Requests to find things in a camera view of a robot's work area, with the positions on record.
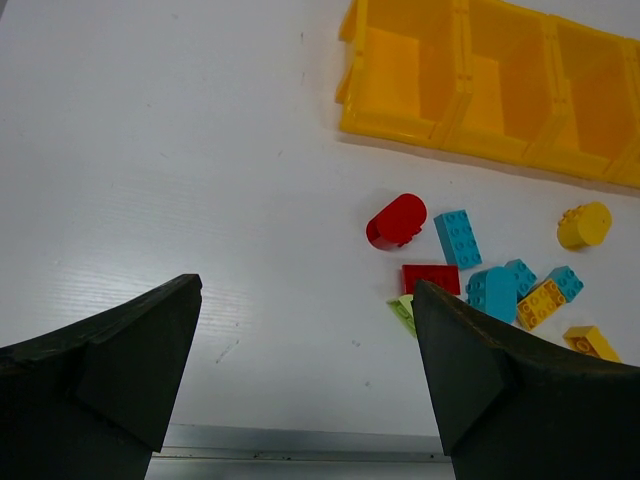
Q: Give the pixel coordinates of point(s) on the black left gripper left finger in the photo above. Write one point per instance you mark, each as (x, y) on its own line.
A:
(93, 400)

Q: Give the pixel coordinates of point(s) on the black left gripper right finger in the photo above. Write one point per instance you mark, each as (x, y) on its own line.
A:
(509, 405)

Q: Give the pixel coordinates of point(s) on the red rectangular lego brick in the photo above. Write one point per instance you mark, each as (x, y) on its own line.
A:
(444, 276)

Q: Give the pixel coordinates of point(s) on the red oval lego brick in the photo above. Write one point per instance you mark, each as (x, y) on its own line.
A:
(398, 223)

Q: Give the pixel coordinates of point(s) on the yellow flat lego brick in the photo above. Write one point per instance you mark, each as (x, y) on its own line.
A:
(540, 304)

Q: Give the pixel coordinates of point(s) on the teal oval lego brick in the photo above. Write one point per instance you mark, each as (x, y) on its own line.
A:
(494, 292)

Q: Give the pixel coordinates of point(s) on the teal square lego brick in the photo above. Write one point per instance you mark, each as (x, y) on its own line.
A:
(525, 278)
(567, 281)

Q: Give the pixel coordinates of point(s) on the light green sloped lego brick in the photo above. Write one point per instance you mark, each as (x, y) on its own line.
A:
(402, 308)

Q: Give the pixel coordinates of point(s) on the long teal lego brick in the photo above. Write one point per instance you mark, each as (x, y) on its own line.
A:
(457, 239)

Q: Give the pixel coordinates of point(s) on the yellow oval lego brick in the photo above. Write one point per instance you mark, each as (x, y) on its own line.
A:
(584, 226)

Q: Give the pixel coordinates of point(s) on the yellow four-compartment bin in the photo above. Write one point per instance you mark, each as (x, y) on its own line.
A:
(494, 80)

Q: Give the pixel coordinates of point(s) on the aluminium table edge rail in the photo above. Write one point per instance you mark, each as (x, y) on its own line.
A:
(216, 452)

